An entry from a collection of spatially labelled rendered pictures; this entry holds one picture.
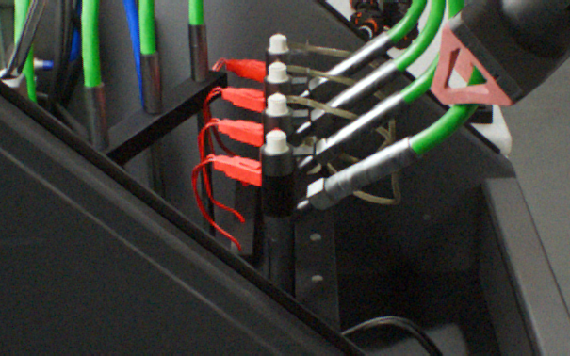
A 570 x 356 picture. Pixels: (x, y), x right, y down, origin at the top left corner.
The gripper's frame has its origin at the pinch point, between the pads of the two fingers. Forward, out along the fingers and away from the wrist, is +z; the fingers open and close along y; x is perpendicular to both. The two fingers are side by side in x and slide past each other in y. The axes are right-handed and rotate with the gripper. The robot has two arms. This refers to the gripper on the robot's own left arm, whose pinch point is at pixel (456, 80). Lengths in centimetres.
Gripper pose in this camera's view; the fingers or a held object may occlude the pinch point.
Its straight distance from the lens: 86.4
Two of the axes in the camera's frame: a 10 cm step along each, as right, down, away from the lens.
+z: -4.2, 3.7, 8.3
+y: -6.3, 5.4, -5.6
